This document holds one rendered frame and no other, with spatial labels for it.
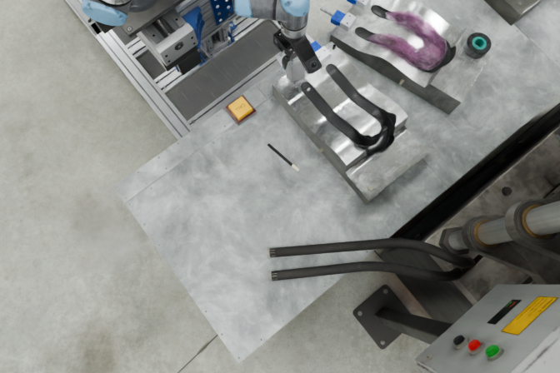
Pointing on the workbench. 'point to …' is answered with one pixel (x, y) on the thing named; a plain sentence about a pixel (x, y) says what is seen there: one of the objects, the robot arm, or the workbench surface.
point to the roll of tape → (477, 45)
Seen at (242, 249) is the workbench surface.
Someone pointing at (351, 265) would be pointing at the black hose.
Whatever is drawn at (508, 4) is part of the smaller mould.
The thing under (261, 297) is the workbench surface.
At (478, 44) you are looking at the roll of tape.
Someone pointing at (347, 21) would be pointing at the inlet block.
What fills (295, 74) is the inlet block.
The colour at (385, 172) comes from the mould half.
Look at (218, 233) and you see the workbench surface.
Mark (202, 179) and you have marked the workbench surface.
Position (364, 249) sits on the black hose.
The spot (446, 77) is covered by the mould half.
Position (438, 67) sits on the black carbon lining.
